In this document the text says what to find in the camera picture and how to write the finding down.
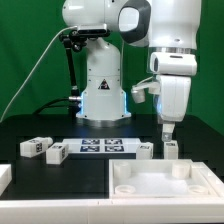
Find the white U-shaped obstacle fence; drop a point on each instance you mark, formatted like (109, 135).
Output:
(120, 211)

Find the black camera on stand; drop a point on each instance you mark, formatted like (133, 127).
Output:
(75, 41)

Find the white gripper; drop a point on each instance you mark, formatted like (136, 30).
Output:
(172, 101)

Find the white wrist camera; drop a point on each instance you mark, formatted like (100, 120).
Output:
(148, 84)

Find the white square tabletop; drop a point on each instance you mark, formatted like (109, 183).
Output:
(162, 179)

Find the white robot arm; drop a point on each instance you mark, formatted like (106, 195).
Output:
(159, 33)

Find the white base tag plate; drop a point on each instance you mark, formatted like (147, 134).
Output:
(102, 145)

